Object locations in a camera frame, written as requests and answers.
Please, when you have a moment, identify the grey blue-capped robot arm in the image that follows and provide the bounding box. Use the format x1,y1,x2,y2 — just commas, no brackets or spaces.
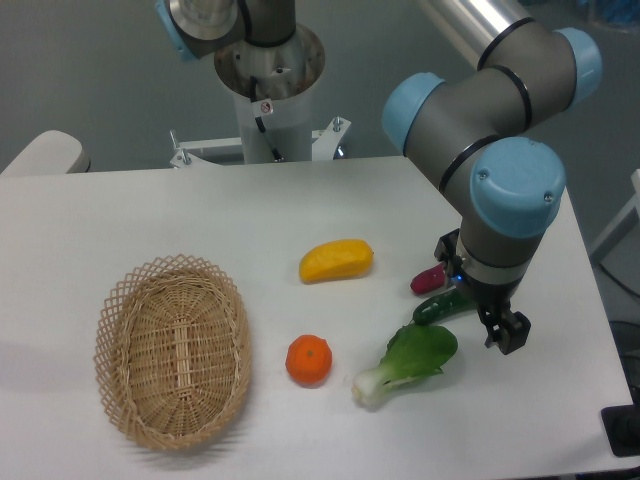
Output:
156,1,602,354

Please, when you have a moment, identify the dark red vegetable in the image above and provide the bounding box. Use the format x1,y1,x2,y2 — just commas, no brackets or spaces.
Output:
410,265,447,295

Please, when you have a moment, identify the orange tangerine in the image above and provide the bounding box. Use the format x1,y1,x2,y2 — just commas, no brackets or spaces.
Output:
285,334,333,388

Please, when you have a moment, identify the black pedestal cable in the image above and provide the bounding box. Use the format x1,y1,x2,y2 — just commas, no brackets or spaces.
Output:
248,75,285,163

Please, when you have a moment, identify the black device at table edge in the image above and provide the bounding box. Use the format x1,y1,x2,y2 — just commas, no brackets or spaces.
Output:
601,405,639,458

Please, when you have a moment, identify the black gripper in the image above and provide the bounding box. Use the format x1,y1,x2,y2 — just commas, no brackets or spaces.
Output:
434,229,531,355

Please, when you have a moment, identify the yellow mango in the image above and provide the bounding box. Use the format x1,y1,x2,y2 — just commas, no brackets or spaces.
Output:
298,239,374,284

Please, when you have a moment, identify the woven wicker basket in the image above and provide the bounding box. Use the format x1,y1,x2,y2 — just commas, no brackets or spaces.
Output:
94,254,252,450

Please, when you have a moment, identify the white metal frame at right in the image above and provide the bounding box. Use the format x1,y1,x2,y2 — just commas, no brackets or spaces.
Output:
587,169,639,267

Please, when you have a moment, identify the dark green cucumber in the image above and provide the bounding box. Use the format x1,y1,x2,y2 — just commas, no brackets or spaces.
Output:
412,289,476,326

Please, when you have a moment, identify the white chair back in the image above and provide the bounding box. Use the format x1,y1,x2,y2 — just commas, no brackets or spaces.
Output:
1,130,91,178

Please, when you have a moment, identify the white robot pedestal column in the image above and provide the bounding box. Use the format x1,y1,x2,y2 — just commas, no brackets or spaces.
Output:
168,22,351,170

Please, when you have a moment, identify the green bok choy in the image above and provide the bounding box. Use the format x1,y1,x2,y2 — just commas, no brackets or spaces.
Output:
351,323,458,407

